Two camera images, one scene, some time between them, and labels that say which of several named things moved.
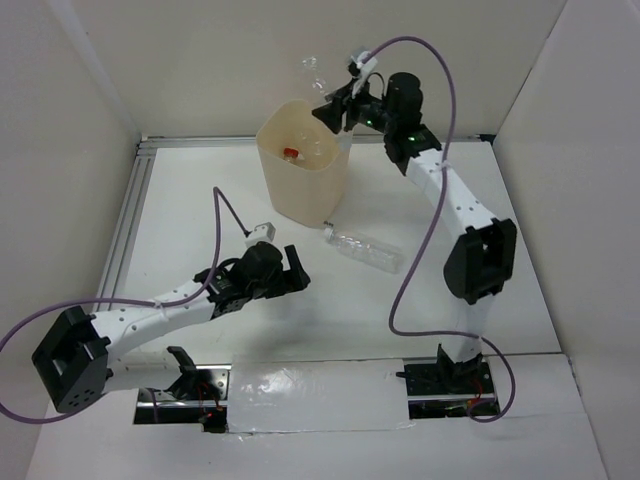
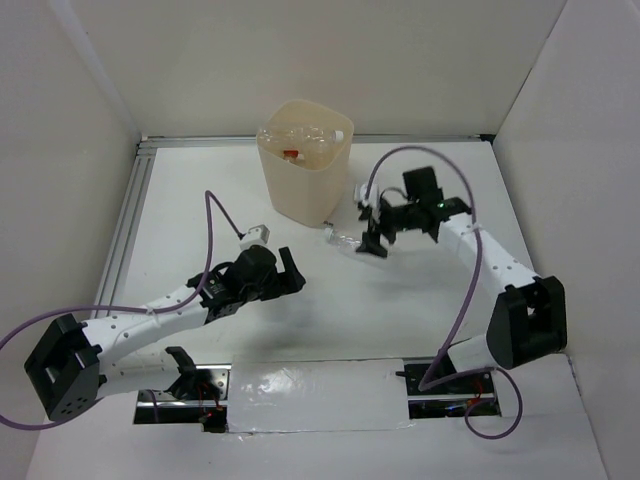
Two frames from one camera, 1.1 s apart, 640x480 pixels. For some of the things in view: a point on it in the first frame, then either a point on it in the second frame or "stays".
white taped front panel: [317, 396] stays
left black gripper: [293, 279] stays
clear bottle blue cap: [316, 78] to [299, 135]
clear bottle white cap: [317, 144] stays
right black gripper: [331, 114] to [371, 239]
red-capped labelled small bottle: [290, 152] stays
